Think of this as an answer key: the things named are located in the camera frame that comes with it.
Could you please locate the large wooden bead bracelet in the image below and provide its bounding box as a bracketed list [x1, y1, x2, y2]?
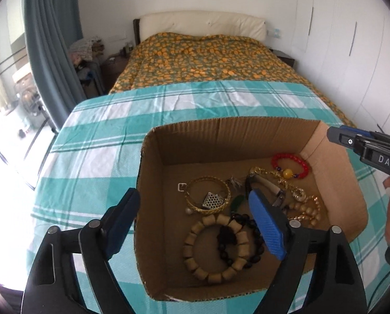
[182, 214, 250, 283]

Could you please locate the grey washing machine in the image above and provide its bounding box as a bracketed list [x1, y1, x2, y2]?
[13, 69, 50, 130]

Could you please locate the pile of clutter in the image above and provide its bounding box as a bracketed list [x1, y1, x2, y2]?
[67, 36, 104, 69]

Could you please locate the blue grey curtain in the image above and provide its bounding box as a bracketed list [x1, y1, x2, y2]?
[23, 0, 87, 131]

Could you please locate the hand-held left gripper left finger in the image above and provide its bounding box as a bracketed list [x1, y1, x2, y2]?
[21, 188, 141, 314]

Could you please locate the red bead bracelet gold charm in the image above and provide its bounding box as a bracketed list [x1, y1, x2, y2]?
[271, 152, 311, 203]

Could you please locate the cardboard box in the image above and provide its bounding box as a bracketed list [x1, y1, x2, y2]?
[134, 117, 369, 302]

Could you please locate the small wooden bead bracelet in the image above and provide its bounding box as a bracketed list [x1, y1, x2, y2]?
[285, 194, 323, 228]

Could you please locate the cream padded headboard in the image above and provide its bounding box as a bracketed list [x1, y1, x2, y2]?
[139, 11, 268, 43]

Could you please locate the black bead necklace green pendant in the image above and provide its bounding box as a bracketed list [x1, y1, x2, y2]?
[216, 194, 266, 267]

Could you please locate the gold chain bracelet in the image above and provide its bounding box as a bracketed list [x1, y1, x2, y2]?
[184, 176, 232, 216]

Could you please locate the orange patterned bedspread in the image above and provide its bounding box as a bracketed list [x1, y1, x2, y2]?
[108, 32, 357, 128]

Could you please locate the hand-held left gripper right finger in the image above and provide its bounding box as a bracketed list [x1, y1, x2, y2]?
[248, 190, 368, 314]

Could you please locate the dark wooden nightstand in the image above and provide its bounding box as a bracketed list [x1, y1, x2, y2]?
[272, 48, 297, 69]

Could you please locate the square silver pendant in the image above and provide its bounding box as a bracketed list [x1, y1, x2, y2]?
[203, 192, 225, 210]

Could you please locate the black wristwatch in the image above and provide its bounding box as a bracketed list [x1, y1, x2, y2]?
[246, 173, 289, 208]

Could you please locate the green white checked cloth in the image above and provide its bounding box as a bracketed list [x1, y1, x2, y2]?
[26, 80, 390, 314]

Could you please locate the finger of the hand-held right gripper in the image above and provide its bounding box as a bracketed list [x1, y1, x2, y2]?
[326, 125, 383, 153]

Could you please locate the white wardrobe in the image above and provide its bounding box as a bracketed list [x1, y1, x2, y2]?
[293, 0, 390, 138]

